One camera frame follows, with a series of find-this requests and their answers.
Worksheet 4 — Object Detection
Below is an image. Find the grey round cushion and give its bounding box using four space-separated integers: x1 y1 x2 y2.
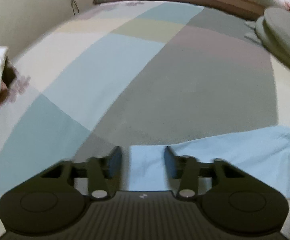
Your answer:
245 6 290 80

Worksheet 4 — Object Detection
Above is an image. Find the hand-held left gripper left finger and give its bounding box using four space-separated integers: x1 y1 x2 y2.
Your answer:
39 146 123 200

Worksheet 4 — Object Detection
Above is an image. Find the light blue long-sleeve shirt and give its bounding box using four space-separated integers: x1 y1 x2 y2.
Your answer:
129 125 290 200

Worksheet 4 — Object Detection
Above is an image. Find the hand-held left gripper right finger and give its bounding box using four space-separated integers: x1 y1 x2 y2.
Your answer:
164 146 250 200

